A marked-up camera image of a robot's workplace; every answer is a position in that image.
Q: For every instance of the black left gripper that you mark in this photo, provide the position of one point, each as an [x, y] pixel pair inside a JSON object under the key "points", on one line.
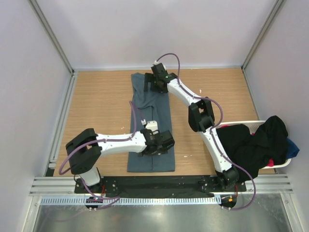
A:
{"points": [[161, 150]]}

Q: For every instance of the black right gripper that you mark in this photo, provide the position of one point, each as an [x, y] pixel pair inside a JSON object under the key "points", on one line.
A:
{"points": [[149, 78]]}

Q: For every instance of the teal blue t-shirt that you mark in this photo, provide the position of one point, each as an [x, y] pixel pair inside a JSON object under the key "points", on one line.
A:
{"points": [[150, 106]]}

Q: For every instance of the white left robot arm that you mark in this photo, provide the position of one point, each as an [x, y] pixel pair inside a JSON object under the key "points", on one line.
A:
{"points": [[86, 148]]}

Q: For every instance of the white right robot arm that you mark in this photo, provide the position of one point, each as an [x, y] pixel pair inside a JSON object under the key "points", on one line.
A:
{"points": [[201, 119]]}

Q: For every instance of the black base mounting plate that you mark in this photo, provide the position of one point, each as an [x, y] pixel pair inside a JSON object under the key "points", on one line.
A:
{"points": [[119, 184]]}

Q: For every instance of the white laundry basket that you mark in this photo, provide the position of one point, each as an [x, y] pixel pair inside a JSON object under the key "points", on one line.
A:
{"points": [[253, 126]]}

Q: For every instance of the black t-shirt in basket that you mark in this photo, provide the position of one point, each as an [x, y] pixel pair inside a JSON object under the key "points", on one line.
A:
{"points": [[253, 151]]}

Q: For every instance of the pink garment in basket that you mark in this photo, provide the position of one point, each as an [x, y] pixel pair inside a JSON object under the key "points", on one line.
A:
{"points": [[270, 163]]}

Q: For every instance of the blue garment in basket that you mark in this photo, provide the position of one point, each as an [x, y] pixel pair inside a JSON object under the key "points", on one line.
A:
{"points": [[293, 149]]}

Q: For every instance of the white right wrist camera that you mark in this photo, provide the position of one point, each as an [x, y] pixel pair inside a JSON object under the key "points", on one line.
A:
{"points": [[159, 63]]}

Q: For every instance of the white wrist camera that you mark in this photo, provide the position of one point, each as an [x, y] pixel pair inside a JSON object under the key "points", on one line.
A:
{"points": [[159, 63], [150, 125]]}

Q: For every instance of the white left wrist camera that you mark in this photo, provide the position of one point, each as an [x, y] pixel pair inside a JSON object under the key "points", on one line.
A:
{"points": [[150, 125]]}

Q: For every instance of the white slotted cable duct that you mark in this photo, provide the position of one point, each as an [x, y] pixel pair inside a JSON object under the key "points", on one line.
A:
{"points": [[88, 200]]}

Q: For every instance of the aluminium front frame rail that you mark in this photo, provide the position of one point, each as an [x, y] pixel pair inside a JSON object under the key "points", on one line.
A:
{"points": [[265, 183]]}

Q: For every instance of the aluminium frame rail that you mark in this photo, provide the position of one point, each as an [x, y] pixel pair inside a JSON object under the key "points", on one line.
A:
{"points": [[46, 26], [265, 183], [275, 10]]}

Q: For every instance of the aluminium left frame rail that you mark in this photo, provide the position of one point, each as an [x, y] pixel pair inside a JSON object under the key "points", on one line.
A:
{"points": [[46, 26]]}

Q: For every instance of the aluminium right frame rail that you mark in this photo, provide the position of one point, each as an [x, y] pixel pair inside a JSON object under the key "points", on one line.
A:
{"points": [[275, 10]]}

